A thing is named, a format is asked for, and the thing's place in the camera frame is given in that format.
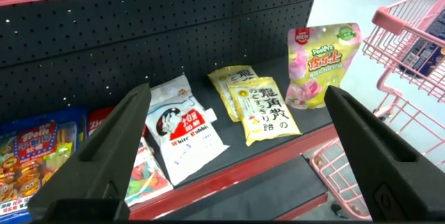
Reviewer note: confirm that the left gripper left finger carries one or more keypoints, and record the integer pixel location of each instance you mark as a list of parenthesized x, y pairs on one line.
[(104, 158)]

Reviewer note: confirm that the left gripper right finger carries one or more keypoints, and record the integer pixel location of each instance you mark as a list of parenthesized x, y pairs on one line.
[(379, 161)]

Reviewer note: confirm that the pink shopping cart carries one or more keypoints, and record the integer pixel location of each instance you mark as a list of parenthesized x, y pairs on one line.
[(410, 78)]

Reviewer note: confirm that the black shop shelf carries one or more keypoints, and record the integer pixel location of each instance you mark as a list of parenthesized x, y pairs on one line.
[(174, 36)]

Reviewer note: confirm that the red gummy candy bag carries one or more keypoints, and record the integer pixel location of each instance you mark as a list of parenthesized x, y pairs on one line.
[(146, 172)]

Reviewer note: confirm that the blue gummy candy bag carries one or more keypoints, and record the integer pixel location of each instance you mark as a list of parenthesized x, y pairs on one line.
[(31, 154)]

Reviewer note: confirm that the white candy bag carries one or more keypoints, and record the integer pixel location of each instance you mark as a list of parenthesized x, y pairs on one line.
[(186, 130)]

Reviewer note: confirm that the pink and yellow candy pouch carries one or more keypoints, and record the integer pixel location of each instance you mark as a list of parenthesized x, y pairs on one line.
[(318, 64)]

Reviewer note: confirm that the dark blue snack pack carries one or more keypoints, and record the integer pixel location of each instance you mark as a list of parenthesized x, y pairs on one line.
[(426, 48)]

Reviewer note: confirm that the yellow candy bag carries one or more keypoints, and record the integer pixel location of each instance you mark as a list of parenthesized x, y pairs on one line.
[(264, 111), (226, 81)]

